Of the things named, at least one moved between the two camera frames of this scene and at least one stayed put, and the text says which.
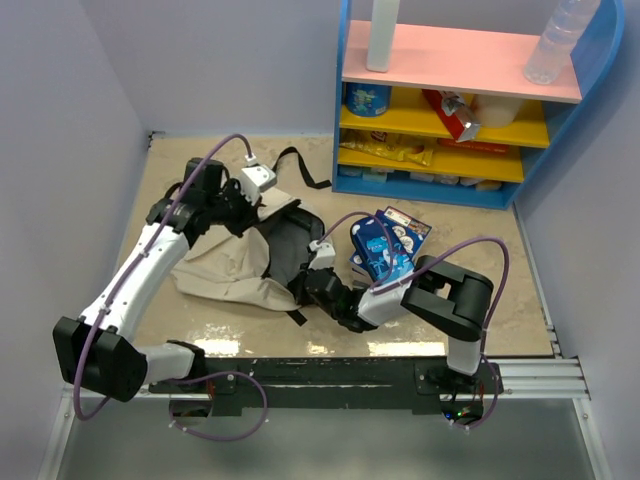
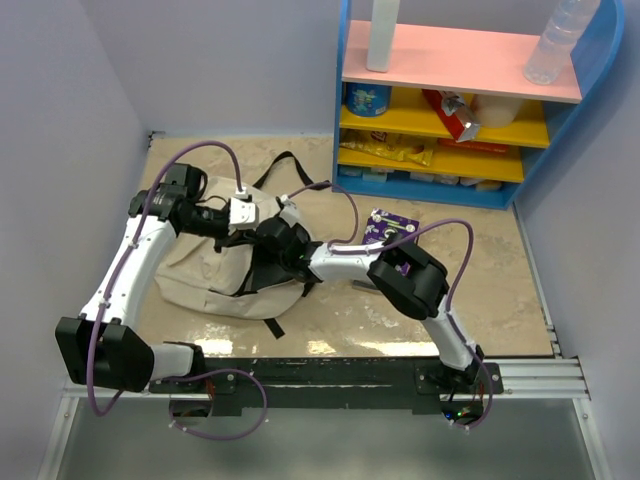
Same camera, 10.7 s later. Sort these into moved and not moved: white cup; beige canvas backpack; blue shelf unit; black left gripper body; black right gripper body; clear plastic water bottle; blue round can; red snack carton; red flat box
Moved: beige canvas backpack; black left gripper body; black right gripper body
Not moved: red flat box; blue round can; red snack carton; white cup; blue shelf unit; clear plastic water bottle
